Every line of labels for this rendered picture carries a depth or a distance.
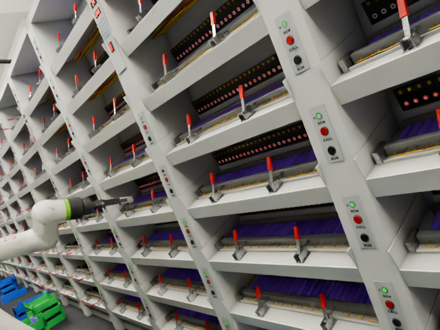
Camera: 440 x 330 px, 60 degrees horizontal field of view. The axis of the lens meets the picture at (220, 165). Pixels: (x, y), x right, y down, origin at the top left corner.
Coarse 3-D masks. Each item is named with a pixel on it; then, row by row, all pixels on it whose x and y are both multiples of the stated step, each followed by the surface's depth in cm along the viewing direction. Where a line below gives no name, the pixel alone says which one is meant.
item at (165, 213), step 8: (160, 184) 176; (136, 192) 196; (168, 200) 139; (120, 208) 189; (136, 208) 181; (160, 208) 154; (168, 208) 146; (112, 216) 187; (120, 216) 187; (136, 216) 167; (144, 216) 160; (152, 216) 154; (160, 216) 149; (168, 216) 145; (120, 224) 184; (128, 224) 177; (136, 224) 171; (144, 224) 165
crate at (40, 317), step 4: (28, 312) 224; (36, 316) 221; (40, 316) 211; (24, 320) 223; (28, 320) 224; (40, 320) 211; (44, 320) 212; (28, 324) 224; (32, 324) 207; (36, 324) 209; (40, 324) 210; (44, 324) 212; (36, 328) 208; (40, 328) 210
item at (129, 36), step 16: (160, 0) 104; (176, 0) 101; (192, 0) 113; (144, 16) 115; (160, 16) 108; (176, 16) 121; (112, 32) 127; (128, 32) 129; (144, 32) 116; (160, 32) 130; (128, 48) 126
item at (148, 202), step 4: (160, 196) 161; (164, 196) 156; (144, 200) 174; (148, 200) 169; (156, 200) 161; (164, 200) 157; (128, 204) 188; (132, 204) 182; (136, 204) 178; (140, 204) 175; (144, 204) 172; (148, 204) 168; (152, 204) 167
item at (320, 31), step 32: (288, 0) 75; (320, 0) 78; (320, 32) 76; (288, 64) 80; (320, 96) 77; (384, 96) 87; (352, 128) 77; (320, 160) 83; (352, 160) 77; (352, 192) 79; (416, 192) 87; (384, 224) 78; (384, 256) 79; (416, 288) 80; (384, 320) 84; (416, 320) 78
